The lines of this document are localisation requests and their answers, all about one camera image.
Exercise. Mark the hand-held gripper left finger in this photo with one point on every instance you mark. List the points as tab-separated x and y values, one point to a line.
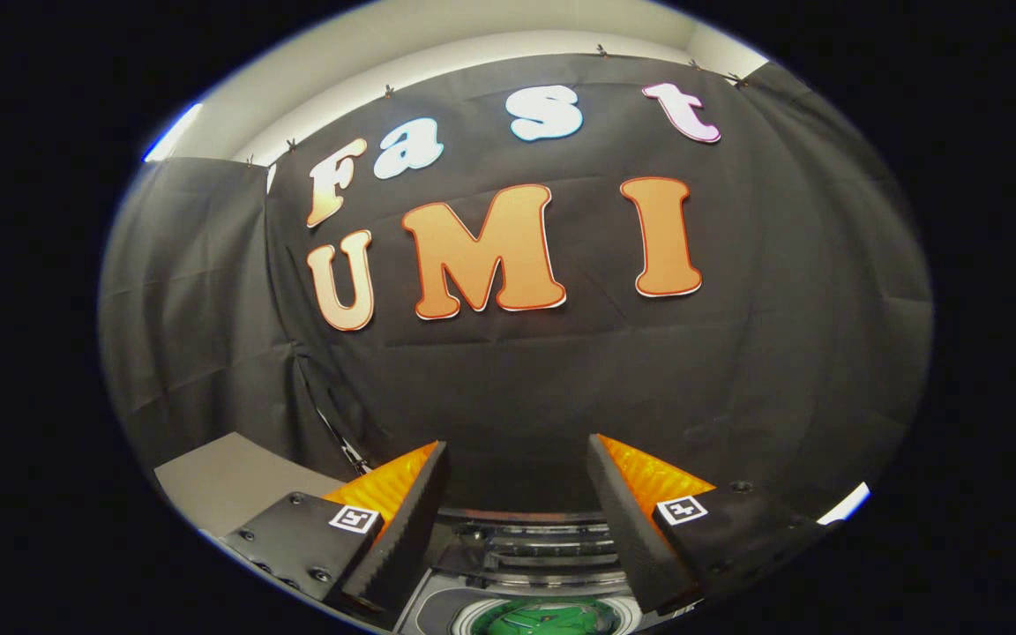
415	520

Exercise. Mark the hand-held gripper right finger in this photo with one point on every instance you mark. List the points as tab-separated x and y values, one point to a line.
627	520

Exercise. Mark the dark washing machine lid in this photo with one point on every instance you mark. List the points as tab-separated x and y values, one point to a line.
543	547

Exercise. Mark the dark grey washing machine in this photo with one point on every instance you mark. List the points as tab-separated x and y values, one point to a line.
437	608

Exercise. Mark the green polo shirt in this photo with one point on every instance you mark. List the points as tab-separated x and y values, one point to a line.
543	619

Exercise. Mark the grey flat board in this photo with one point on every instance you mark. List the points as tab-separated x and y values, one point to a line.
235	476

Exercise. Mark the ceiling light panel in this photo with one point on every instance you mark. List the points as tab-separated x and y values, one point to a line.
173	132

